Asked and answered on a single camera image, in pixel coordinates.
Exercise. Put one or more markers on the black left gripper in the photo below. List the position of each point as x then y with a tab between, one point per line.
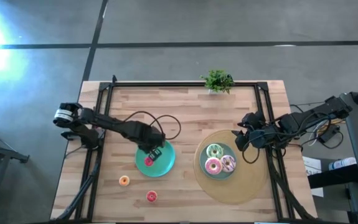
147	135

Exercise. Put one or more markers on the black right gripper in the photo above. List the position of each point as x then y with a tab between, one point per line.
264	137

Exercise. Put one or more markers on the small pink donut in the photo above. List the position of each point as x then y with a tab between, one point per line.
146	161

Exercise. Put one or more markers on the large pink frosted donut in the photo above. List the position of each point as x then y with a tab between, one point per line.
208	166

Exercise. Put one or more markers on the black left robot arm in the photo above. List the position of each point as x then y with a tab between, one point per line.
113	123

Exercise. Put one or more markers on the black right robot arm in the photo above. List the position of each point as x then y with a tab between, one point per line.
300	119

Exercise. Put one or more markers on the teal plate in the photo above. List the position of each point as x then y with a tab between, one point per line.
163	165

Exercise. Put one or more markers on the large white purple-striped donut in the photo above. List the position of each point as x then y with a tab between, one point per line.
232	164

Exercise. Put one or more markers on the small red donut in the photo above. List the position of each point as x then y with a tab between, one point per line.
148	196

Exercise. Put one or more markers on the large green frosted donut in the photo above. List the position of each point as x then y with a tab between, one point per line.
209	151

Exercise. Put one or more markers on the small orange donut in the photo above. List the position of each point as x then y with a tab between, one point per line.
120	180

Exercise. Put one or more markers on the blue-grey plate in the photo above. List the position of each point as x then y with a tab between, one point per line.
220	177

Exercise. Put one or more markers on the round woven placemat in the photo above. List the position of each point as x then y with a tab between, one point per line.
247	186

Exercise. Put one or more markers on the green plant in white pot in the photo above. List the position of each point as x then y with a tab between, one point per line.
217	81

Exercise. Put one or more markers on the white paper sheet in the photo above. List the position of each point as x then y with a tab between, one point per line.
312	169

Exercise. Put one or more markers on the black power adapter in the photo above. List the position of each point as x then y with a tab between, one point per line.
329	133

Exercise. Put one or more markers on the white bottle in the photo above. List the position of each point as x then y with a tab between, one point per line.
342	163

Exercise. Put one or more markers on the black aluminium rig frame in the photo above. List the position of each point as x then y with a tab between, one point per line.
181	84

